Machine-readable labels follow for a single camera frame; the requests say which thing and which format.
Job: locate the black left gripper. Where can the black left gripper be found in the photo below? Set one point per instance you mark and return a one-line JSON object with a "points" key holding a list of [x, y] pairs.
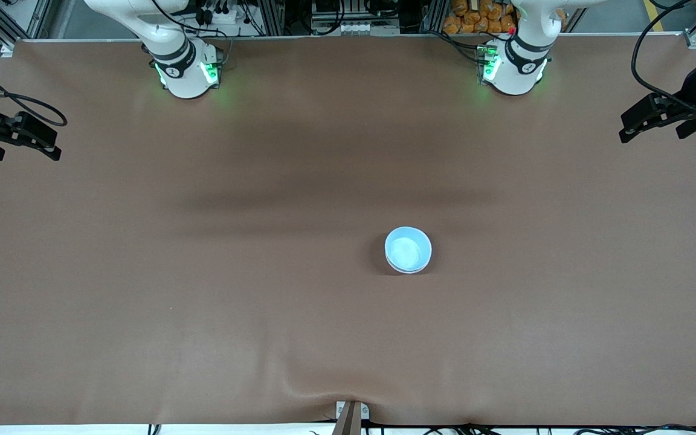
{"points": [[694, 89]]}

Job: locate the blue bowl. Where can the blue bowl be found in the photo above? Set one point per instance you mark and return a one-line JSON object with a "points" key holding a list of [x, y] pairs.
{"points": [[408, 248]]}

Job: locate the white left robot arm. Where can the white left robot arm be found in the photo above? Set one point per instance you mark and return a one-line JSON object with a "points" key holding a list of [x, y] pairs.
{"points": [[514, 69]]}

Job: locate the white bowl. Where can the white bowl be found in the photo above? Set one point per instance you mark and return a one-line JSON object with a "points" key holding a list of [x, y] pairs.
{"points": [[408, 272]]}

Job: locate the orange items pile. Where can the orange items pile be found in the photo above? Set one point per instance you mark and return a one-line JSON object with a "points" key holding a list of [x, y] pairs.
{"points": [[478, 17]]}

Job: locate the white power strip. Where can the white power strip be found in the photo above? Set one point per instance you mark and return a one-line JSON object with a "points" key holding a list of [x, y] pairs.
{"points": [[221, 13]]}

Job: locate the white terminal block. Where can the white terminal block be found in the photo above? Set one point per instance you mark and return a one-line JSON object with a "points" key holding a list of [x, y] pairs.
{"points": [[358, 28]]}

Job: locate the brown table cloth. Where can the brown table cloth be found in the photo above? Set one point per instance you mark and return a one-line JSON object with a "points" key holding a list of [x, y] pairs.
{"points": [[324, 350]]}

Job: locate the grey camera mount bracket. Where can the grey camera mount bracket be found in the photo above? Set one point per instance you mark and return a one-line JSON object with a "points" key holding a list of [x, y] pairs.
{"points": [[351, 417]]}

